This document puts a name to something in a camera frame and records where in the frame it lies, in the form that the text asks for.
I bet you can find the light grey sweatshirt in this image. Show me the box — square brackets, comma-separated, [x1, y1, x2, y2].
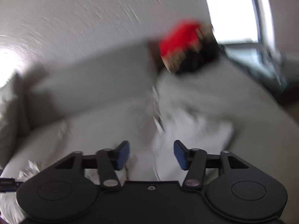
[18, 92, 234, 183]

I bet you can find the grey fabric sofa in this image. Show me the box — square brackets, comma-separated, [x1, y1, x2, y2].
[2, 42, 298, 223]

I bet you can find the front olive cushion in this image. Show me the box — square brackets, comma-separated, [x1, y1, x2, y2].
[1, 73, 30, 169]

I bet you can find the red folded garment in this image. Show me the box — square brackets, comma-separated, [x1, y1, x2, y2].
[159, 20, 202, 58]

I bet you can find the window frame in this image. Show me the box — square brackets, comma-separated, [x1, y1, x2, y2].
[206, 0, 276, 51]

